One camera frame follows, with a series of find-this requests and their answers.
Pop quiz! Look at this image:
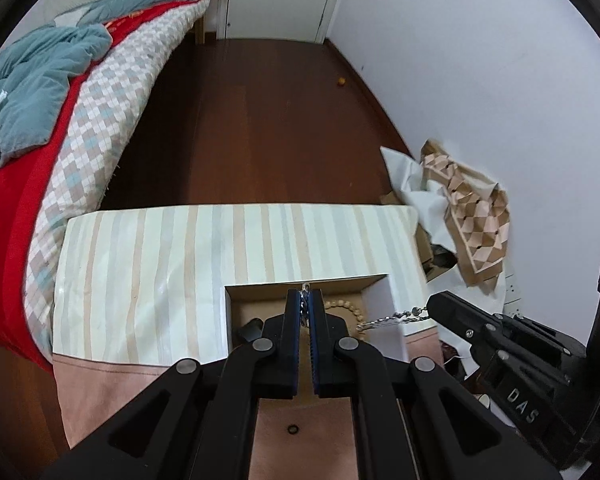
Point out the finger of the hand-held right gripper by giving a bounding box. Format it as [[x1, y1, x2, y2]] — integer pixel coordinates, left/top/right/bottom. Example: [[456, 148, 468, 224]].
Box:
[[426, 290, 588, 387]]

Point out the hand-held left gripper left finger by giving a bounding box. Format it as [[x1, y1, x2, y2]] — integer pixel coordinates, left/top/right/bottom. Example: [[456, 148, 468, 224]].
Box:
[[40, 290, 304, 480]]

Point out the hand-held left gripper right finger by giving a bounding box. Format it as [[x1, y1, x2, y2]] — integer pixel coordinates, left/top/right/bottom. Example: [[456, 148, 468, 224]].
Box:
[[310, 296, 564, 480]]

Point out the silver chain necklace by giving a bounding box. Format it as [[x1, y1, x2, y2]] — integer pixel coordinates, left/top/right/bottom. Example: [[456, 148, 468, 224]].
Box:
[[300, 283, 432, 333]]

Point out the white jewelry box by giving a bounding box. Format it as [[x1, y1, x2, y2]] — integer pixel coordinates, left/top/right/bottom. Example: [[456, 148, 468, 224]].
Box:
[[224, 273, 411, 367]]

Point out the dark object in box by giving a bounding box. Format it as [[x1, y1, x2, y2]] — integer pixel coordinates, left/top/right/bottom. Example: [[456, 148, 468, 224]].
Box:
[[237, 317, 267, 347]]

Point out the geometric patterned cloth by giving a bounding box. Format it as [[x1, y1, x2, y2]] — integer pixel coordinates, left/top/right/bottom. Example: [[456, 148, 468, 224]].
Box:
[[419, 138, 512, 292]]

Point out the striped table cloth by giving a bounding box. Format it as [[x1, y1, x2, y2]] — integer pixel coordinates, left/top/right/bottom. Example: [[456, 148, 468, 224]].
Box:
[[52, 203, 438, 364]]

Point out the pink cloth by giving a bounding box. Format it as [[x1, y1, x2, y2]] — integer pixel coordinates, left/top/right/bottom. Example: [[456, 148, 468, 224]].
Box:
[[52, 329, 462, 480]]

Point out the checkered quilt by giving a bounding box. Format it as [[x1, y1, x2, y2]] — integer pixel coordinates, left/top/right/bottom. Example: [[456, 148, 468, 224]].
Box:
[[22, 0, 214, 357]]

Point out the bed with checkered quilt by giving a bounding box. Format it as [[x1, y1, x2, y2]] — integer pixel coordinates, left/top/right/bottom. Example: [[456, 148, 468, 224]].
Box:
[[0, 0, 212, 376]]

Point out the white door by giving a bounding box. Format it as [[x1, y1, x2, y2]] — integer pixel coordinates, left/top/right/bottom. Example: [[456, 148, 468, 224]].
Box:
[[224, 0, 354, 44]]

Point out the blue-grey blanket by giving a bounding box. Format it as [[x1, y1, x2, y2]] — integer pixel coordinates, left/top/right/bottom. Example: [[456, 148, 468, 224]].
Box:
[[0, 0, 207, 171]]

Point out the wooden bead bracelet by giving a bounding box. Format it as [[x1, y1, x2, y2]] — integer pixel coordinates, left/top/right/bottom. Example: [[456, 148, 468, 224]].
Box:
[[307, 299, 370, 386]]

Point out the white wall socket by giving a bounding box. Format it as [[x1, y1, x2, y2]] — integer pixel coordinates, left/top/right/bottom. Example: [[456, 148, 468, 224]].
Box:
[[504, 271, 525, 317]]

